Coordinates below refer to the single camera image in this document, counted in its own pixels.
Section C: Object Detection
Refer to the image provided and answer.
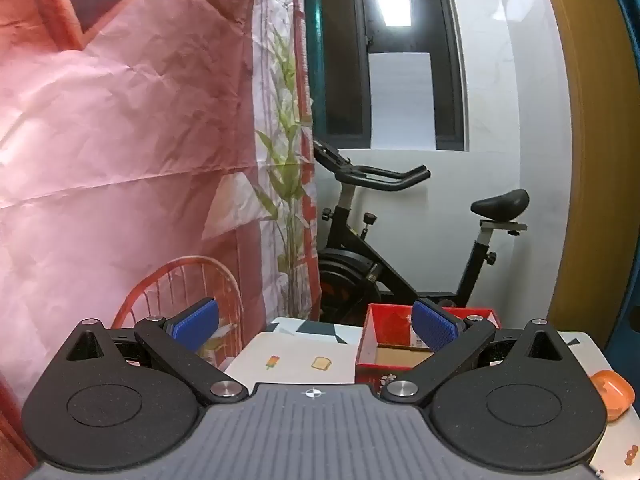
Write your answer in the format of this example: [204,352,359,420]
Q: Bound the orange plastic dish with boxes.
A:
[590,370,636,423]

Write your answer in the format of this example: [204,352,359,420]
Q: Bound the black exercise bike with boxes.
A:
[312,141,530,326]

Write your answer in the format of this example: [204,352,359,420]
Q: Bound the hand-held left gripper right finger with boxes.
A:
[381,298,577,406]

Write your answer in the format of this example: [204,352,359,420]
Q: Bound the yellow wooden panel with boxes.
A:
[539,0,640,333]

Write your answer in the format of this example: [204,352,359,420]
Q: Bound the red strawberry cardboard box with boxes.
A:
[355,302,501,392]

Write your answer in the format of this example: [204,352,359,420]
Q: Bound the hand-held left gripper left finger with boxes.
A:
[62,297,249,406]

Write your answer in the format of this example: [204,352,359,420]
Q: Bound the pink printed backdrop sheet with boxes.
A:
[0,0,323,411]

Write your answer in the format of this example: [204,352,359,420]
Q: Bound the dark framed window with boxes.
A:
[302,0,471,152]

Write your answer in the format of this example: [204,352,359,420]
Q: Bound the white printed tablecloth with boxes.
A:
[225,316,640,480]

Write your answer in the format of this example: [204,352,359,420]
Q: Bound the blue panel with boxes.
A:
[600,0,640,353]

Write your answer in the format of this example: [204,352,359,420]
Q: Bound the teal curtain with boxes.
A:
[301,0,323,126]

